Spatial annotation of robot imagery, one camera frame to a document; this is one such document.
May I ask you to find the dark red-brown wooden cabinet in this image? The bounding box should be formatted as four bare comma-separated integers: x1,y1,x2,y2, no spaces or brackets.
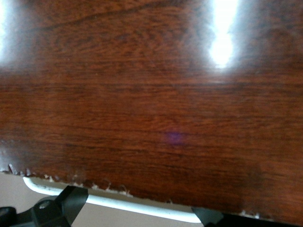
0,0,303,223

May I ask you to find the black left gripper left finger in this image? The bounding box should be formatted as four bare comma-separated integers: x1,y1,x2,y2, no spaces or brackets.
16,185,89,227

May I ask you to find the light wood drawer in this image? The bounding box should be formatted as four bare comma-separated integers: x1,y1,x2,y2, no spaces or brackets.
23,176,203,224

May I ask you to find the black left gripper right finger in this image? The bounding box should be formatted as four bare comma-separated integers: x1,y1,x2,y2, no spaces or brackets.
191,207,224,227

